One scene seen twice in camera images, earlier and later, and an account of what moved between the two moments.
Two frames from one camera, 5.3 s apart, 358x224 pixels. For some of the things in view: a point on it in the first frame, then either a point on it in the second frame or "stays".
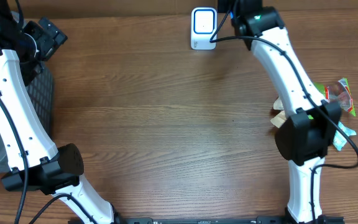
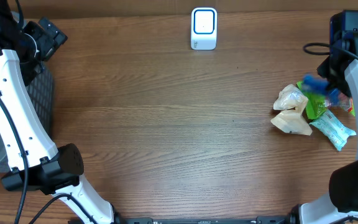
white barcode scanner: x=204 y=25 stays
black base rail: x=219 y=220 stays
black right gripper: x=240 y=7 → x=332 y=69
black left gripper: x=35 y=30 stays
